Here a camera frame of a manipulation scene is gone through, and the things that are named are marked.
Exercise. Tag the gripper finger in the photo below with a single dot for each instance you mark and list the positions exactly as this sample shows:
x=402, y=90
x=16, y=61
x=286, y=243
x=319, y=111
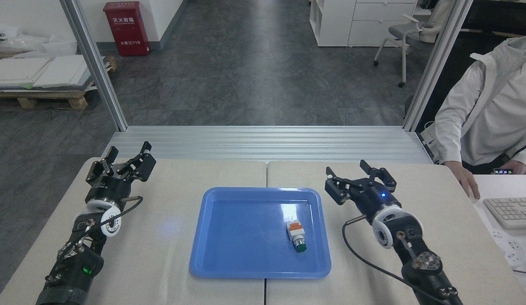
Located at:
x=102, y=167
x=341, y=189
x=383, y=178
x=140, y=167

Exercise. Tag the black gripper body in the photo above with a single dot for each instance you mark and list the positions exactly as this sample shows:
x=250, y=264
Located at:
x=377, y=199
x=108, y=188

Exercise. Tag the green push button switch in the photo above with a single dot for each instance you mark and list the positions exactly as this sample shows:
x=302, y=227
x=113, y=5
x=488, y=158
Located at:
x=296, y=235

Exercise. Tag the black smartphone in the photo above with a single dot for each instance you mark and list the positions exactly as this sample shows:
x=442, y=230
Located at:
x=502, y=171

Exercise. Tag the blue plastic tray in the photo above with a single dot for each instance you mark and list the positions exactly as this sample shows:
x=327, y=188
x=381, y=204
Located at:
x=246, y=237

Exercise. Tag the person's right hand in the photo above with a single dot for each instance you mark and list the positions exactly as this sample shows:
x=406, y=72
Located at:
x=468, y=180

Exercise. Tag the person's left hand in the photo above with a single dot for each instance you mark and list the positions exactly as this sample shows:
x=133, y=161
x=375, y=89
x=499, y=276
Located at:
x=517, y=167

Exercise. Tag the wooden pallet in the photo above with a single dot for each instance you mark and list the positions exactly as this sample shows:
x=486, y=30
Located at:
x=46, y=99

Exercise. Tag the stack of white boards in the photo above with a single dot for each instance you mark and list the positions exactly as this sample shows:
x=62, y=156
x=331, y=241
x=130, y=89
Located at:
x=38, y=70

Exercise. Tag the person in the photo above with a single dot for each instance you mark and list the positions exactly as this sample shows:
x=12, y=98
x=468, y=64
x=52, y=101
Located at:
x=491, y=110

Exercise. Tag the white keyboard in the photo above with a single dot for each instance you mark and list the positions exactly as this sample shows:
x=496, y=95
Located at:
x=510, y=212

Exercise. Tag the red fire extinguisher box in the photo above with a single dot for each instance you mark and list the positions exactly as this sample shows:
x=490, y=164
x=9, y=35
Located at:
x=127, y=29

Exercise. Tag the white power strip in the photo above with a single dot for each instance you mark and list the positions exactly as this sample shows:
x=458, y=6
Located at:
x=508, y=248

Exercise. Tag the grey office chair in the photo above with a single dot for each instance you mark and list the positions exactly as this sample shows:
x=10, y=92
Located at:
x=409, y=34

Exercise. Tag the clear plastic wrapping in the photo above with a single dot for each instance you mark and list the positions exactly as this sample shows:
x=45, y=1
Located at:
x=21, y=40

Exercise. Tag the white cabinet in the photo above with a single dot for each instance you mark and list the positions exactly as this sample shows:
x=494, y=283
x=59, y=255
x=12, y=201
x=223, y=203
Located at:
x=352, y=23

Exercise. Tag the silver aluminium frame rail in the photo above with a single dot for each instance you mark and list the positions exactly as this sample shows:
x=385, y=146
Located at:
x=262, y=144

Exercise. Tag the silver aluminium post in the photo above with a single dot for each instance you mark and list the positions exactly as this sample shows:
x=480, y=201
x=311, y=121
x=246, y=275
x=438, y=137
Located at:
x=95, y=63
x=438, y=63

